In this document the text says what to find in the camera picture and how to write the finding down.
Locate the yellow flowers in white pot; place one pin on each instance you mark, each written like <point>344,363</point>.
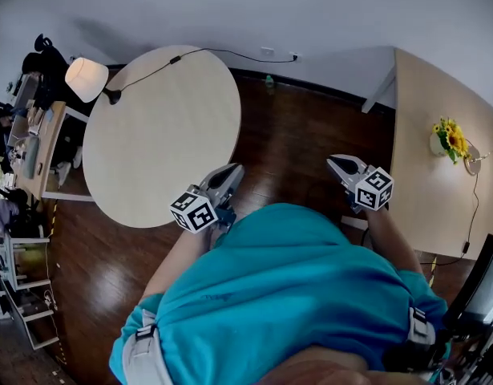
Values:
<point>454,139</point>

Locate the white wall outlet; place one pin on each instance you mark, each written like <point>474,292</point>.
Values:
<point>295,57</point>
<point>267,51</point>

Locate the wooden office desk white legs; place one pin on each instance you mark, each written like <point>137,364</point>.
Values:
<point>49,143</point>

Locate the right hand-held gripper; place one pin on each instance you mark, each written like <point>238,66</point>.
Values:
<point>374,189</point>

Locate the round beige table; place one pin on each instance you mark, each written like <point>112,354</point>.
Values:
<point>158,134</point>

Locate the black monitor screen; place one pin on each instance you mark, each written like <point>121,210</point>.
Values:
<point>486,287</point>

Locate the person's blue shirt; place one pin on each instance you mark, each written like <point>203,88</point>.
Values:
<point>278,287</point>

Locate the person's left forearm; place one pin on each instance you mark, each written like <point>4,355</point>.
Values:
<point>174,263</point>

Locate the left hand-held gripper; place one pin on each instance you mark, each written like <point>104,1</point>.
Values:
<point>192,215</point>

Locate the yellow black striped floor tape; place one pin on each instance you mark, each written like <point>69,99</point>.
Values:
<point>53,219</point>
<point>432,273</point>

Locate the rectangular wooden table white legs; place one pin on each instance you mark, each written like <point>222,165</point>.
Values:
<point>426,199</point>

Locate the green bottle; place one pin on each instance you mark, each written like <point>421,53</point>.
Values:
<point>270,82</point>

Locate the grey laptop sleeve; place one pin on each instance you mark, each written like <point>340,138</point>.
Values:
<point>31,159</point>

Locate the person's right forearm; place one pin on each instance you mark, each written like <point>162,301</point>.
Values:
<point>394,243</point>

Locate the glass globe desk lamp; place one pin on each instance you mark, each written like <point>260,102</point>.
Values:
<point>472,166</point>

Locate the white table lamp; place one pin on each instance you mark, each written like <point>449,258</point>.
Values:
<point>86,76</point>

